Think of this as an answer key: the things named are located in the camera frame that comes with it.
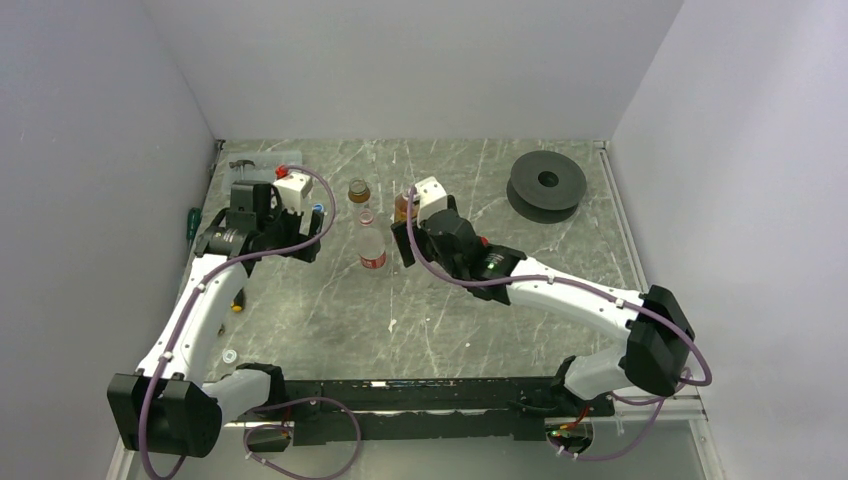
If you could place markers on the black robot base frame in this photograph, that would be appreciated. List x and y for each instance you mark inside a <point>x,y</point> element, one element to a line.
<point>521,408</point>

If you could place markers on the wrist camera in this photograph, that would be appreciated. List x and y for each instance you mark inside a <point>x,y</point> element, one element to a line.
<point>294,188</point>
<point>432,198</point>

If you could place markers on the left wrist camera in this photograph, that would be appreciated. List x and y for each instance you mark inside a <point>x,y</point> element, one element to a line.
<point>294,188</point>

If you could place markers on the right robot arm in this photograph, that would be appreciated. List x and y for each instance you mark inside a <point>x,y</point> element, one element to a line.
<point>652,340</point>

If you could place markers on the white tea bottle cap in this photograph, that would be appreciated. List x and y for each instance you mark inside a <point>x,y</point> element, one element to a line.
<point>229,356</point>

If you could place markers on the black yellow screwdriver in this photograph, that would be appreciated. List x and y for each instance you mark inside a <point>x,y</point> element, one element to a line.
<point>236,306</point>

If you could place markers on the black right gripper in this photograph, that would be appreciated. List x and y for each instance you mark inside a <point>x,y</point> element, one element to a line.
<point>400,231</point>

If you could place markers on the claw hammer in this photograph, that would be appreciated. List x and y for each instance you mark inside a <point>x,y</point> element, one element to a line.
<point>242,169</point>

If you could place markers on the ribbed coffee latte bottle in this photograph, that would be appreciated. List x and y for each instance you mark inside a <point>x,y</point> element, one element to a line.
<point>359,195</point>

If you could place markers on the green handle screwdriver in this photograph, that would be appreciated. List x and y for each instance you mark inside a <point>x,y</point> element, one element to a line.
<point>193,221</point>

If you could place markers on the gold red tea bottle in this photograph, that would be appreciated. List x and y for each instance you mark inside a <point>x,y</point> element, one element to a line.
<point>401,204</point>

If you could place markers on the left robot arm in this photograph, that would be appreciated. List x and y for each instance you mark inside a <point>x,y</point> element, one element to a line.
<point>166,405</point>

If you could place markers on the clear bottle red label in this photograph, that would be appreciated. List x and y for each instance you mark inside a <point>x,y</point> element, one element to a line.
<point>370,242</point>

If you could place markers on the black spool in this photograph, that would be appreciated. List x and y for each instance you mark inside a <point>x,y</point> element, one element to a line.
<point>545,187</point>

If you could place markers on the clear plastic organizer box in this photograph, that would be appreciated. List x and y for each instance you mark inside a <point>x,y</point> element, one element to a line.
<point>266,163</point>

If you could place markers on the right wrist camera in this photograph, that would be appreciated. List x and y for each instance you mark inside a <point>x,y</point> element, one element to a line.
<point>432,198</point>

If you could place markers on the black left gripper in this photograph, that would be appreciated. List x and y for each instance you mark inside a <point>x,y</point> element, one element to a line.
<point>295,221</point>

